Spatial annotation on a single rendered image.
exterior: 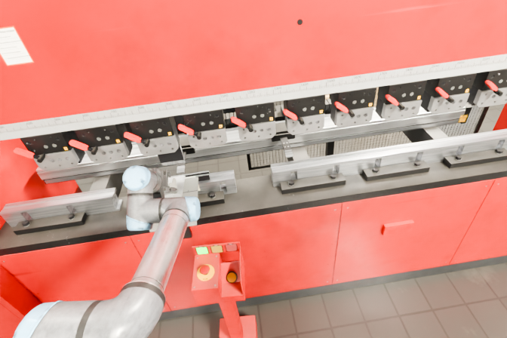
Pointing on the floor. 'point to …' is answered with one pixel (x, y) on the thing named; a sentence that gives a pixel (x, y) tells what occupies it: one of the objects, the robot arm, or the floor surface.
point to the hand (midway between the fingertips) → (168, 192)
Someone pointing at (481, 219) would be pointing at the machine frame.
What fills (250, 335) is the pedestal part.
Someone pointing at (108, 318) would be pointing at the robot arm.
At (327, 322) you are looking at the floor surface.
